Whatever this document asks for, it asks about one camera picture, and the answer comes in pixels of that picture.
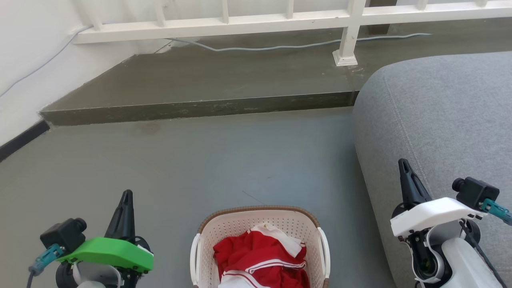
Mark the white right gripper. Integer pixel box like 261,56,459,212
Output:
390,159,487,239

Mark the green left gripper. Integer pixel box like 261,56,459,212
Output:
56,190,154,274

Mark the white perforated plastic laundry basket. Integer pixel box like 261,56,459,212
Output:
190,206,331,288

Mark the grey fabric sofa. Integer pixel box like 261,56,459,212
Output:
353,51,512,288

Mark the black baseboard strip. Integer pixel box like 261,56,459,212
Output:
0,119,50,162

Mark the red and white garment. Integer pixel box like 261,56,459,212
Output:
213,224,310,288

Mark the raised dark concrete step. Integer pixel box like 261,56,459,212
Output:
40,18,512,126

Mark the white wooden railing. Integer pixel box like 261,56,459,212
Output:
72,0,512,67

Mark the teal plug left camera cable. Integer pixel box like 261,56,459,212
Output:
26,244,64,288

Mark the teal plug camera cable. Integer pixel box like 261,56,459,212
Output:
480,198,512,226
26,244,64,288

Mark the teal plug right camera cable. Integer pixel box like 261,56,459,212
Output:
480,198,512,226

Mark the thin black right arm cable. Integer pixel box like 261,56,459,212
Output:
459,219,509,288

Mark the long grey cable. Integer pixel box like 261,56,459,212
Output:
0,25,432,98

